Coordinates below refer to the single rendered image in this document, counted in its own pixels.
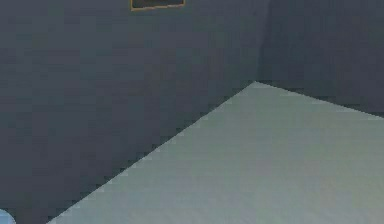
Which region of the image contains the pale blue round object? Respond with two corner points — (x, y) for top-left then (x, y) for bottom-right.
(0, 208), (17, 224)

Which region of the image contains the gold framed dark picture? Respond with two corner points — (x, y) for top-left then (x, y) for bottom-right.
(129, 0), (186, 12)

